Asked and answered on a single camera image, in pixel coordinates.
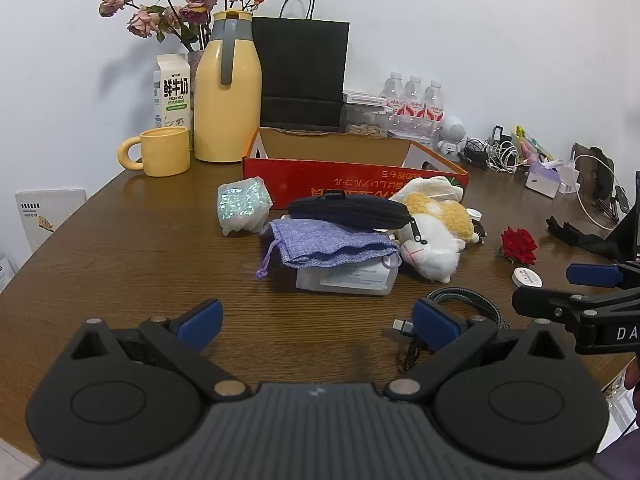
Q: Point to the clear plastic jar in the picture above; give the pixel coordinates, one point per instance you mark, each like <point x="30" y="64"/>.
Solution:
<point x="345" y="280"/>

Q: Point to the lilac tissue pack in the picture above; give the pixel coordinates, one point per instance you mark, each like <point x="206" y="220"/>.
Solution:
<point x="542" y="180"/>

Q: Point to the white plastic bag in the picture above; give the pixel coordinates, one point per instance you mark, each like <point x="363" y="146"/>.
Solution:
<point x="242" y="205"/>

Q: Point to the white flat box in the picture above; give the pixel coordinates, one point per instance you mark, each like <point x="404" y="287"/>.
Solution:
<point x="362" y="98"/>

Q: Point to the white and yellow plush toy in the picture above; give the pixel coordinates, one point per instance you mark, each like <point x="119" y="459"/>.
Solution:
<point x="440" y="247"/>

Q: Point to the white robot toy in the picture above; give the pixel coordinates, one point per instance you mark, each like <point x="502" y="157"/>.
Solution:
<point x="452" y="132"/>

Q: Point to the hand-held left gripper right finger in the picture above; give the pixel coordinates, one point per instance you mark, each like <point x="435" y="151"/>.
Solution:
<point x="434" y="327"/>

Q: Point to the clear jar of seeds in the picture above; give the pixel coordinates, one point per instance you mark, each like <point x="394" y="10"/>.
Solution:
<point x="365" y="128"/>

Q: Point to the blue and white box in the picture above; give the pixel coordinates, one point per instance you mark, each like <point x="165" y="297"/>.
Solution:
<point x="5" y="270"/>

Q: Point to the white charger block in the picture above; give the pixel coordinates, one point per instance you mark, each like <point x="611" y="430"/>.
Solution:
<point x="569" y="180"/>

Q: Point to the black phone stand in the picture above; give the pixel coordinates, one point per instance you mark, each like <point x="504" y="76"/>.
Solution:
<point x="612" y="205"/>

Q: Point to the black glove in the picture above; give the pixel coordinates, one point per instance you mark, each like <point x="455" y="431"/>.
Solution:
<point x="580" y="240"/>

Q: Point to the brown wooden stand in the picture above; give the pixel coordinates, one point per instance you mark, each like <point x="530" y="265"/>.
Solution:
<point x="582" y="160"/>

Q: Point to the yellow mug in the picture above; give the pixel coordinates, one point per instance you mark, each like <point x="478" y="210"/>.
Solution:
<point x="165" y="156"/>

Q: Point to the glass vase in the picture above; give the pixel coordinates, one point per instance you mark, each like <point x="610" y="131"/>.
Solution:
<point x="195" y="62"/>

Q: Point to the red cardboard box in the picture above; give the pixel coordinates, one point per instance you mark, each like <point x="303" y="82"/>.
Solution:
<point x="350" y="180"/>

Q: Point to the white milk carton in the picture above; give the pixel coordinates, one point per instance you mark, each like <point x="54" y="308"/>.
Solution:
<point x="172" y="97"/>

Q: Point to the red artificial rose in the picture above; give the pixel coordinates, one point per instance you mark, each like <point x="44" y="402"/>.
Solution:
<point x="517" y="244"/>

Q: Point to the colourful snack packet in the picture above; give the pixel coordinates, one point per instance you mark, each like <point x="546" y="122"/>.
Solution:
<point x="532" y="145"/>

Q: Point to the person's right hand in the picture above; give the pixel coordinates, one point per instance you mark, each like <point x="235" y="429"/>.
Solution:
<point x="635" y="375"/>

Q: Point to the white round cap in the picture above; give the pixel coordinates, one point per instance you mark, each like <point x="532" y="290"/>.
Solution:
<point x="527" y="277"/>

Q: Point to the yellow thermos jug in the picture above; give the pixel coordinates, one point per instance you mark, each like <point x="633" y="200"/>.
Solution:
<point x="227" y="110"/>

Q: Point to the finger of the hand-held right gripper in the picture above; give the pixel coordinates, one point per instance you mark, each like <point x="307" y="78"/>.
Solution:
<point x="550" y="302"/>
<point x="592" y="274"/>

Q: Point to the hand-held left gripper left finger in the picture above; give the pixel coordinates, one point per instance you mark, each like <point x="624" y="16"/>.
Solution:
<point x="200" y="325"/>

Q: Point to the black paper bag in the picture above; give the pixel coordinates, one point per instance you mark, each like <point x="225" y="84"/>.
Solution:
<point x="300" y="60"/>

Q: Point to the black zip pouch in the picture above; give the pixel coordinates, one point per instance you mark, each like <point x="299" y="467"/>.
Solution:
<point x="345" y="212"/>

